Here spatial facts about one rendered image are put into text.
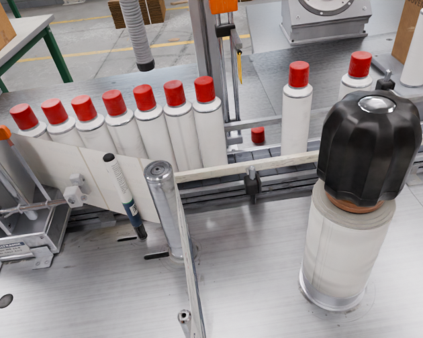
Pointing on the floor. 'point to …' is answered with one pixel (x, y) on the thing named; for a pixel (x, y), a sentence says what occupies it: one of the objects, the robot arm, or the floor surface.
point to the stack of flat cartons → (156, 7)
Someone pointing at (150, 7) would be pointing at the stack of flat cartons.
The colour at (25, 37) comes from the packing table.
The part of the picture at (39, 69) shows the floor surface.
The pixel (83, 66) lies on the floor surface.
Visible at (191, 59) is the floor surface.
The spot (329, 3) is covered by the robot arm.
